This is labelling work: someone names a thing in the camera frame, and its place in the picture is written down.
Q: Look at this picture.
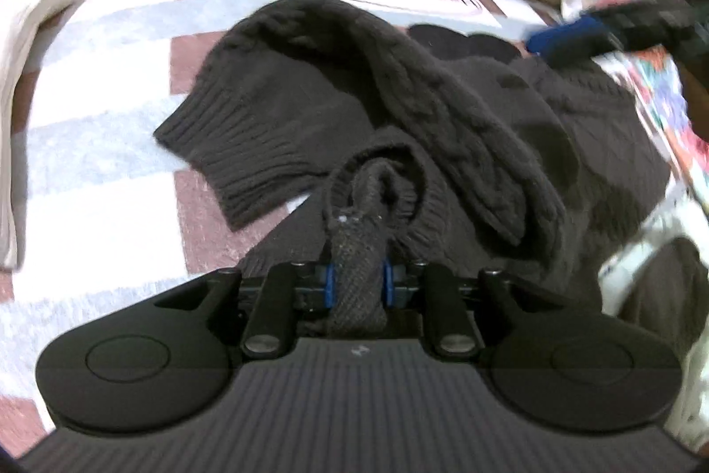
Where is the white garment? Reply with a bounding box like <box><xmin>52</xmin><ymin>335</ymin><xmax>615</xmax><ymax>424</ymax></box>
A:
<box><xmin>0</xmin><ymin>0</ymin><xmax>86</xmax><ymax>270</ymax></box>

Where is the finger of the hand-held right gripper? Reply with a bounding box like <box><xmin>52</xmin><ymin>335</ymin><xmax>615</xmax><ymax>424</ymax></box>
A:
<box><xmin>525</xmin><ymin>0</ymin><xmax>679</xmax><ymax>61</ymax></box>

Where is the floral patchwork quilt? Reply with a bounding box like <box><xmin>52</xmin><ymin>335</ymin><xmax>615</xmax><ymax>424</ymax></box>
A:
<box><xmin>559</xmin><ymin>0</ymin><xmax>709</xmax><ymax>230</ymax></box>

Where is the checked mat with dog print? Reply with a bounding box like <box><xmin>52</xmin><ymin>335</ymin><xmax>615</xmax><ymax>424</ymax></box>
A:
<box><xmin>0</xmin><ymin>0</ymin><xmax>560</xmax><ymax>457</ymax></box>

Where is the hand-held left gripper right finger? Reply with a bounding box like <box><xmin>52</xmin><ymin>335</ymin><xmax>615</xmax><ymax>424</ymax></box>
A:
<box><xmin>382</xmin><ymin>259</ymin><xmax>555</xmax><ymax>360</ymax></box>

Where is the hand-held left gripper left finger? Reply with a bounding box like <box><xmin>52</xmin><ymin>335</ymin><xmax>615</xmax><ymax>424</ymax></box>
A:
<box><xmin>154</xmin><ymin>259</ymin><xmax>338</xmax><ymax>360</ymax></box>

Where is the dark grey knit sweater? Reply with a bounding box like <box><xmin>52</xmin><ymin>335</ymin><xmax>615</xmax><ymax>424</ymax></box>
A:
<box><xmin>152</xmin><ymin>0</ymin><xmax>709</xmax><ymax>357</ymax></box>

